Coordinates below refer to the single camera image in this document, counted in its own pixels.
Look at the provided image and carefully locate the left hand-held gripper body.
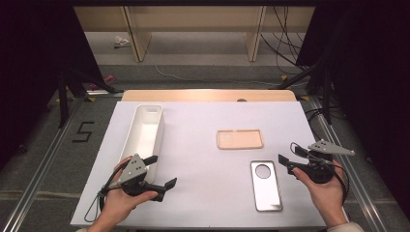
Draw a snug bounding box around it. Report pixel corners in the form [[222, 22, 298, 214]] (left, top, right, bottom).
[[119, 153, 153, 198]]

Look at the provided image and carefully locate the black floor cable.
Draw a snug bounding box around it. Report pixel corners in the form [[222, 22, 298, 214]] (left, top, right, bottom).
[[304, 105, 348, 124]]

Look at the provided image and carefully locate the aluminium floor rail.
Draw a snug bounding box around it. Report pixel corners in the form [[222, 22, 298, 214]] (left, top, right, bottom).
[[307, 95, 390, 232], [0, 96, 89, 232]]

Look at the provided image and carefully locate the white crumpled paper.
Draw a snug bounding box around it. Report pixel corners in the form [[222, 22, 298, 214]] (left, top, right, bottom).
[[113, 35, 132, 49]]

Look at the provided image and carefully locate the white plastic storage box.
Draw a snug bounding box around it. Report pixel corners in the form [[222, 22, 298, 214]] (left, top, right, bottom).
[[118, 103, 165, 185]]

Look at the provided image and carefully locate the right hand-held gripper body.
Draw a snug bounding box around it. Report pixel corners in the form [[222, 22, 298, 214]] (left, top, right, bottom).
[[299, 138, 356, 186]]

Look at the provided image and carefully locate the black metal stand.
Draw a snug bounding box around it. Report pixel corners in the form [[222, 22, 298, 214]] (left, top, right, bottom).
[[276, 60, 336, 126], [57, 68, 126, 130]]

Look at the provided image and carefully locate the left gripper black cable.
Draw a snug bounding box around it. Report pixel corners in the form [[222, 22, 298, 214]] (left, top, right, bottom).
[[83, 162, 128, 224]]

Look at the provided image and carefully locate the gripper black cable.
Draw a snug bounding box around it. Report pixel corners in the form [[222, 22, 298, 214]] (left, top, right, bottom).
[[83, 162, 128, 224], [289, 141, 351, 205]]

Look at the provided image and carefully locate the white table sheet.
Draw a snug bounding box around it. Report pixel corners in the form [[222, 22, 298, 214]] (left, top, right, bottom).
[[70, 101, 327, 229]]

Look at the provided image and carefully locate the beige phone case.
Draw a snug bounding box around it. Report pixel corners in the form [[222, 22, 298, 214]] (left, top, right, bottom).
[[216, 129, 265, 151]]

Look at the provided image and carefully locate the person's left hand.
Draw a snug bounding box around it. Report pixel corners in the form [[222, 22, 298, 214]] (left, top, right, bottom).
[[96, 156, 160, 227]]

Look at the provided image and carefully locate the black curtain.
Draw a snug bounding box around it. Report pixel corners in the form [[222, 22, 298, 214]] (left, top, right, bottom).
[[295, 0, 410, 221], [0, 0, 104, 170]]

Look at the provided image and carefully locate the person's right hand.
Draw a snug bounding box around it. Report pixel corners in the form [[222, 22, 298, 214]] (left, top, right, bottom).
[[292, 159, 350, 228]]

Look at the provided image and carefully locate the pink packet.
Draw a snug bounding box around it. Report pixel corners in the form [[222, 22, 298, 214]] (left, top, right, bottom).
[[88, 73, 117, 92]]

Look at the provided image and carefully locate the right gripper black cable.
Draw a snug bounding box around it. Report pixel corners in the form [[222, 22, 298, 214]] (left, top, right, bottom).
[[289, 141, 351, 205]]

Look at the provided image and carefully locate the silver phone case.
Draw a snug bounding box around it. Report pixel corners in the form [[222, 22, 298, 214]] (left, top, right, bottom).
[[249, 159, 284, 213]]

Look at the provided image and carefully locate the light wooden desk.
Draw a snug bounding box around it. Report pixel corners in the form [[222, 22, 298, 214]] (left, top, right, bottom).
[[73, 5, 316, 63]]

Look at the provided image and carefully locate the bundle of black cables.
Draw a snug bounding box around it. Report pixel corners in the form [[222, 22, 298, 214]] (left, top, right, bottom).
[[260, 5, 311, 71]]

